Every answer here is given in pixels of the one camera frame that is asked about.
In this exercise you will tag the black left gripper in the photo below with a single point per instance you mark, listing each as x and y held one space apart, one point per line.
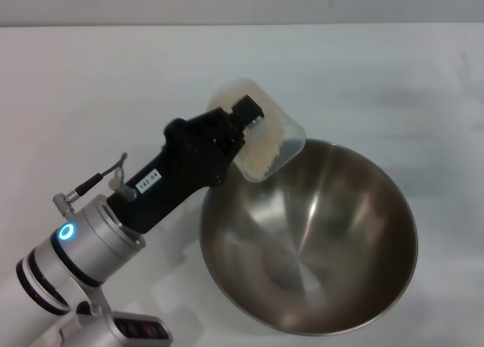
181 165

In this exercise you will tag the white rice grains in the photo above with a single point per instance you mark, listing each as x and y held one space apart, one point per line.
264 150

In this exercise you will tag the clear plastic measuring cup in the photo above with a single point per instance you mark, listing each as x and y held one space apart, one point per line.
280 143

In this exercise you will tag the stainless steel mixing bowl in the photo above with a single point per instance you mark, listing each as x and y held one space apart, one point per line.
308 241

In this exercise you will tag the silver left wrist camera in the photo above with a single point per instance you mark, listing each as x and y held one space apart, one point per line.
140 328

